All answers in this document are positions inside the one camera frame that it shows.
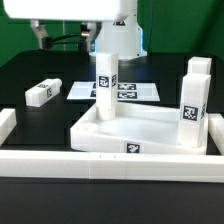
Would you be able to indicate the white fence block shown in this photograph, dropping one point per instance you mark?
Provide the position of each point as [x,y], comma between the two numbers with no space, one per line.
[216,130]
[7,123]

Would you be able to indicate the white left fence block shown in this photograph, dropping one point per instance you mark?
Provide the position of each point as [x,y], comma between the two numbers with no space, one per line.
[7,123]

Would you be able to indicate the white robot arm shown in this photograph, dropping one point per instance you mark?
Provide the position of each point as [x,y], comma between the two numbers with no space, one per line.
[108,25]

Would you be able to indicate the white right fence block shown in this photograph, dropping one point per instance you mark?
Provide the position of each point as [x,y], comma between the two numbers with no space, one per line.
[216,130]

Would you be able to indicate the white desk top tray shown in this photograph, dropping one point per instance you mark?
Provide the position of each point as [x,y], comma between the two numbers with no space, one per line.
[136,128]

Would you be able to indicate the white front fence bar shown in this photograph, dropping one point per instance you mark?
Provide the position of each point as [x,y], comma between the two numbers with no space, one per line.
[83,165]

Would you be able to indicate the marker tag sheet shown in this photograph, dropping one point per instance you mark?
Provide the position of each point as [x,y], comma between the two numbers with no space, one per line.
[126,91]

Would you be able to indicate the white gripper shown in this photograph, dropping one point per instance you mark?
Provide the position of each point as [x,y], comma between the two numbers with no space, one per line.
[71,10]

